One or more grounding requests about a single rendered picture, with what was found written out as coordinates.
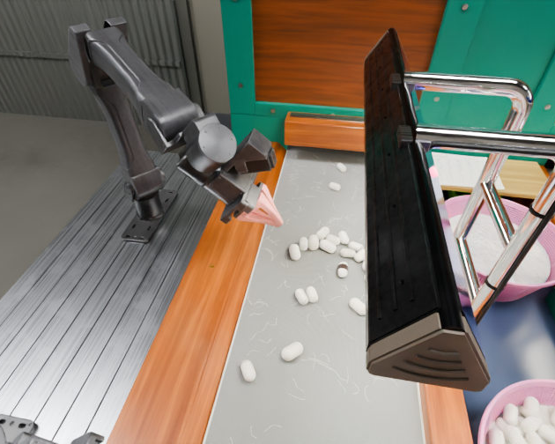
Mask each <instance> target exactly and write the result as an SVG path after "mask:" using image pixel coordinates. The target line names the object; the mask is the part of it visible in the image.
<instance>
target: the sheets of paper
mask: <svg viewBox="0 0 555 444"><path fill-rule="evenodd" d="M432 155H433V161H434V165H435V167H436V170H437V172H438V178H439V182H440V185H448V186H463V187H472V188H474V187H475V185H476V183H477V179H478V177H479V175H480V174H481V172H482V170H483V167H484V165H485V162H486V161H487V158H484V157H471V156H463V155H455V154H446V153H438V152H432ZM495 187H496V189H504V186H503V184H502V182H501V179H500V176H499V177H498V179H497V181H496V182H495Z"/></svg>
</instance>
